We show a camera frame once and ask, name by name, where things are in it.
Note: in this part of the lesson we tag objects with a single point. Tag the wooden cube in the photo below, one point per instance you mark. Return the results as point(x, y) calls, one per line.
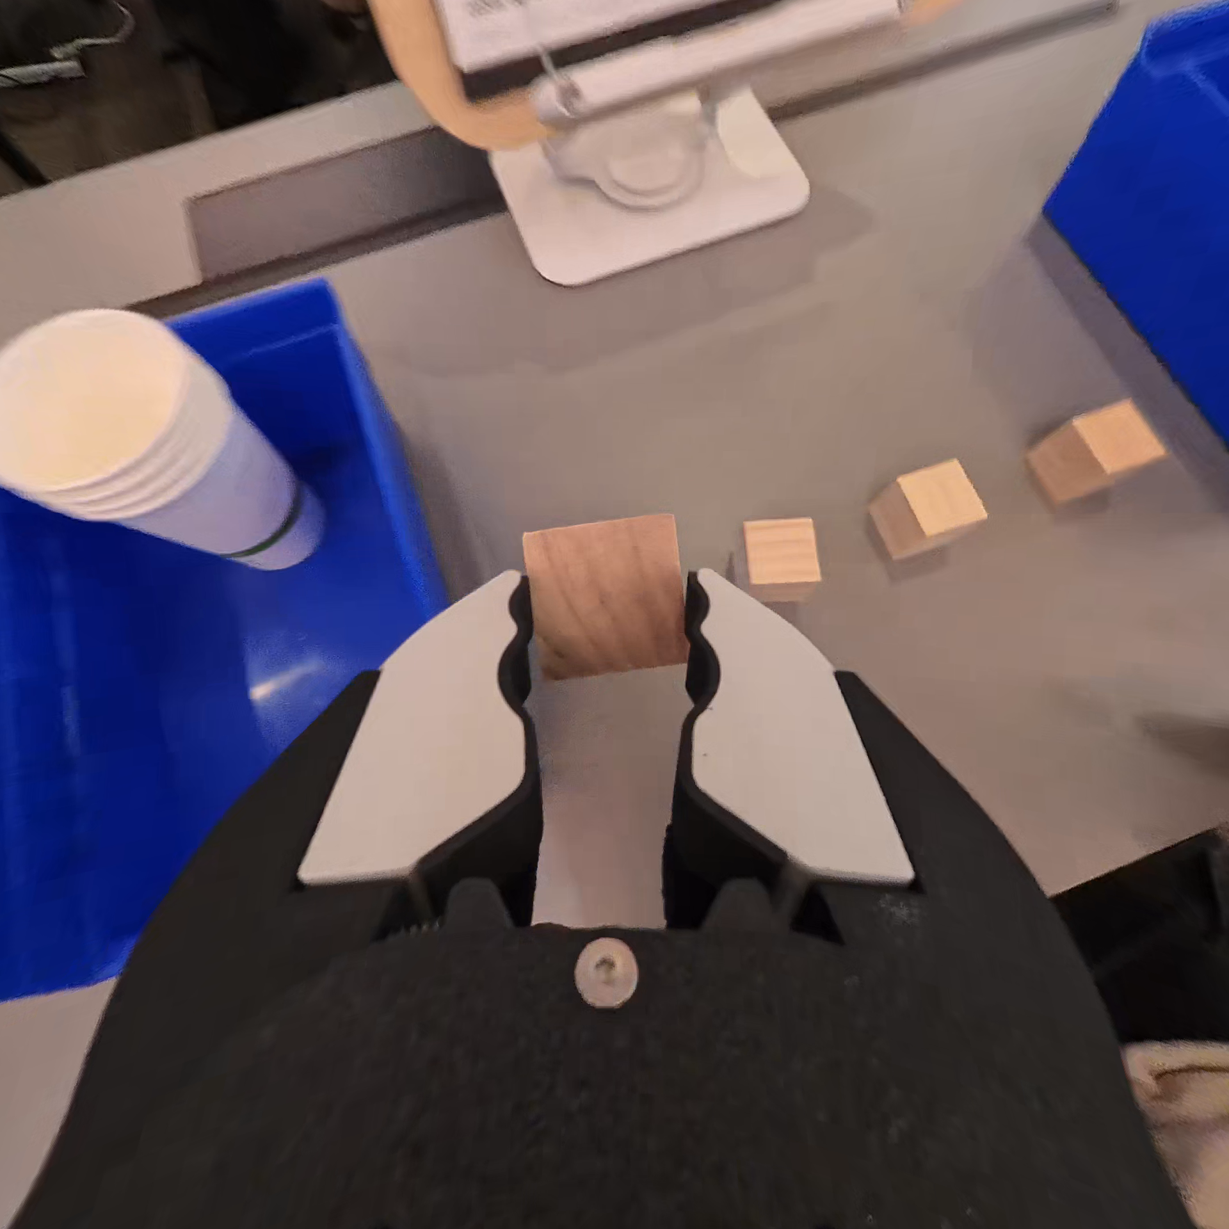
point(1103, 447)
point(930, 504)
point(604, 596)
point(782, 557)

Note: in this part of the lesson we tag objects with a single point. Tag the stack of white paper cups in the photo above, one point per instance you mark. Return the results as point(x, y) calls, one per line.
point(95, 403)

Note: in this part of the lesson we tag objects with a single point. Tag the white desk stand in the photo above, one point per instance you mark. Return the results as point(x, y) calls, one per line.
point(671, 231)

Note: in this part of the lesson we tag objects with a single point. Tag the blue plastic bin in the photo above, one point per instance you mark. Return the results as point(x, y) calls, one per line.
point(1151, 193)
point(143, 721)

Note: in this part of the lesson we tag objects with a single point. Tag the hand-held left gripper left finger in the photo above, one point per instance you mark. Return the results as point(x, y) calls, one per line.
point(423, 769)

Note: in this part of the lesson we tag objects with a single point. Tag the person's cream sweater torso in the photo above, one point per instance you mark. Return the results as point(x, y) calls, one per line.
point(1180, 1104)

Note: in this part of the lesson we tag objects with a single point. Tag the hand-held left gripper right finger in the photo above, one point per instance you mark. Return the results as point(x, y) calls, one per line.
point(796, 769)

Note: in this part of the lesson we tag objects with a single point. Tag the person's black pants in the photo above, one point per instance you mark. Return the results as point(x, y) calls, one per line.
point(1151, 942)

